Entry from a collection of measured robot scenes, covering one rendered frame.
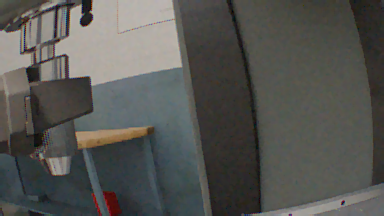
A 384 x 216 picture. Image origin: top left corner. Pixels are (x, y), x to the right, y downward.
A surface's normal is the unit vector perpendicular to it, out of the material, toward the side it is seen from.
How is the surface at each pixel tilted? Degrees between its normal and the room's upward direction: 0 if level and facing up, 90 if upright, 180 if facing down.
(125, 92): 90
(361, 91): 90
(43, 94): 90
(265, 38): 90
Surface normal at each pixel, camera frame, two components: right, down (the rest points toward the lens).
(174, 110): -0.58, 0.14
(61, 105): 0.48, -0.04
